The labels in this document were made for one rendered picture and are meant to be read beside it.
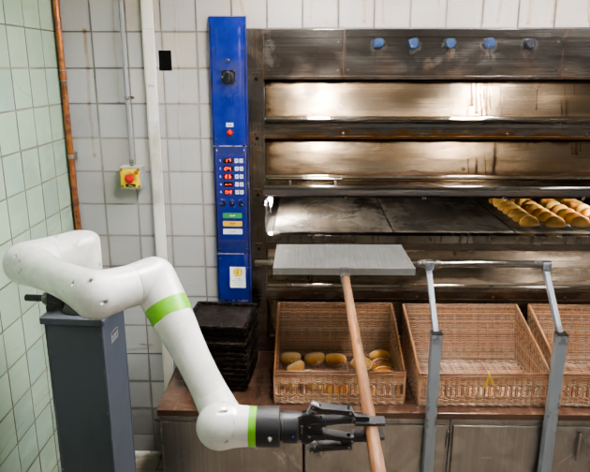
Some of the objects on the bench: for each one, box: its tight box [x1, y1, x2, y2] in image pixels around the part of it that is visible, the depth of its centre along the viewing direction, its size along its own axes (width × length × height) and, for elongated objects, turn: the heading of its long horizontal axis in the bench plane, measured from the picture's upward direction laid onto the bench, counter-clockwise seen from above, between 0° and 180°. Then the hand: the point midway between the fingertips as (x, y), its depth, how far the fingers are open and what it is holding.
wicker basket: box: [273, 302, 407, 405], centre depth 277 cm, size 49×56×28 cm
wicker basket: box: [527, 303, 590, 408], centre depth 274 cm, size 49×56×28 cm
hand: (369, 427), depth 143 cm, fingers closed on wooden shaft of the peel, 3 cm apart
